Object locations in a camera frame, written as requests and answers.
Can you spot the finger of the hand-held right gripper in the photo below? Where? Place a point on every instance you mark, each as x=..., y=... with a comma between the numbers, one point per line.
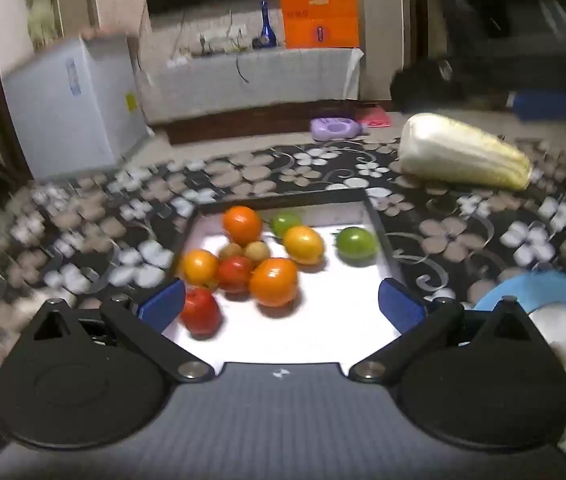
x=553, y=105

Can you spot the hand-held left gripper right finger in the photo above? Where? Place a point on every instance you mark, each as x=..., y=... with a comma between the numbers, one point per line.
x=400, y=305

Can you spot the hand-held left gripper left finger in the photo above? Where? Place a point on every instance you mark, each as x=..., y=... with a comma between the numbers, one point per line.
x=163, y=305

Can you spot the red tomato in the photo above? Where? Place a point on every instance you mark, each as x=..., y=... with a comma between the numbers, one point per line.
x=202, y=312
x=234, y=275

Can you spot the orange tomato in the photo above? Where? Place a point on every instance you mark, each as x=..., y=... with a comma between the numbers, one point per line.
x=273, y=281
x=199, y=268
x=242, y=225

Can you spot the green tomato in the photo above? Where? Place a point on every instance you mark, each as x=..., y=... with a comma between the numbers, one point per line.
x=285, y=223
x=356, y=243

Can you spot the small brownish tomato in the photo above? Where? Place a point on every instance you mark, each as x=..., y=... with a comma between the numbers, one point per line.
x=257, y=252
x=230, y=250

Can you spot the black tray with white inside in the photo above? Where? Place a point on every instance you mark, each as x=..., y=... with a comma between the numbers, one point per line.
x=313, y=320

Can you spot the yellow-orange tomato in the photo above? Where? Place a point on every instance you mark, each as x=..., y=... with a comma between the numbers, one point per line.
x=304, y=245

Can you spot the blue flower-print bowl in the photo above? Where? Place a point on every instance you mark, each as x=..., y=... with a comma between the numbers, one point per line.
x=548, y=285

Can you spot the black floral tablecloth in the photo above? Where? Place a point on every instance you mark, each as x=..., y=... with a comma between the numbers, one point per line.
x=438, y=240

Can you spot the napa cabbage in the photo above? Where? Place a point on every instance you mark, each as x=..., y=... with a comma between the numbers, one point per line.
x=453, y=155

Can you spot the pink textured mat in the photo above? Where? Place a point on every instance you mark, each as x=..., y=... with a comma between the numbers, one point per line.
x=375, y=117

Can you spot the purple plastic object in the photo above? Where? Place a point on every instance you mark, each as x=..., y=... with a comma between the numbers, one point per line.
x=335, y=129

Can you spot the dark wooden television cabinet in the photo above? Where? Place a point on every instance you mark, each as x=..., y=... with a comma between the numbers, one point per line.
x=238, y=122

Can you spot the orange cardboard box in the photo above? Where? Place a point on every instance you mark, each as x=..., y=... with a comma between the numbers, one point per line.
x=320, y=20

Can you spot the white chest freezer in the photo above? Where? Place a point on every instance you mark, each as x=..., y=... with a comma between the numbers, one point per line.
x=63, y=110

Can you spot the blue glass vase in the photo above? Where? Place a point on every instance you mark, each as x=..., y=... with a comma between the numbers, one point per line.
x=264, y=35

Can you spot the white power strip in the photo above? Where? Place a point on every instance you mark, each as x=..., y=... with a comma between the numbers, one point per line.
x=220, y=37

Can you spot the pale green tied curtain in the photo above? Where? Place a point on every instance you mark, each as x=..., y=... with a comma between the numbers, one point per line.
x=38, y=5

